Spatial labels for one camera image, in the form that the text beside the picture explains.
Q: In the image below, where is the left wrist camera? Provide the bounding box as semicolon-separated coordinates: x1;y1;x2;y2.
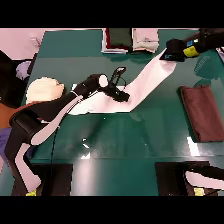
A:
109;66;128;90

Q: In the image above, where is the orange garment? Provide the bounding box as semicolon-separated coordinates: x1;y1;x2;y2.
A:
0;101;36;130

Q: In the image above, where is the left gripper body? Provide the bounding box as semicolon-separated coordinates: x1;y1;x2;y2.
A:
102;84;131;103

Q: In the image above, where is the red garment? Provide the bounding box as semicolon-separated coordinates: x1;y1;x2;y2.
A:
104;28;111;50

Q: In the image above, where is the purple garment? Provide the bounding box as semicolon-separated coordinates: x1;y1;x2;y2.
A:
0;127;15;168

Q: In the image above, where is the black cable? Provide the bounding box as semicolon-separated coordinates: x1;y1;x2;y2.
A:
48;127;59;197

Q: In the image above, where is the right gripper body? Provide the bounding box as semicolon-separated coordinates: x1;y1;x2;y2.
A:
159;37;188;63

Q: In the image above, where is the white garment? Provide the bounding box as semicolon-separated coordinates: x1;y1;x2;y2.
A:
67;49;178;116

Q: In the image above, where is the dark green garment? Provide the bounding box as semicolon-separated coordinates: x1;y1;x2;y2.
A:
107;27;133;51

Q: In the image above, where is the pale beige garment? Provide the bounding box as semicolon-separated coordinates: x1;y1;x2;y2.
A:
132;27;160;53

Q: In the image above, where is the cream garment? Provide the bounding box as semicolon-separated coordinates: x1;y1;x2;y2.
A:
26;76;66;105

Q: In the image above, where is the lavender garment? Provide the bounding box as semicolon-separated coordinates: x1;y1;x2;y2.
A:
14;59;33;81

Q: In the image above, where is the brown garment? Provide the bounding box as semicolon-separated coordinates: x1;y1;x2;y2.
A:
179;84;224;144

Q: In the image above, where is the black garment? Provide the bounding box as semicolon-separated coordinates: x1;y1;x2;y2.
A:
0;49;30;110

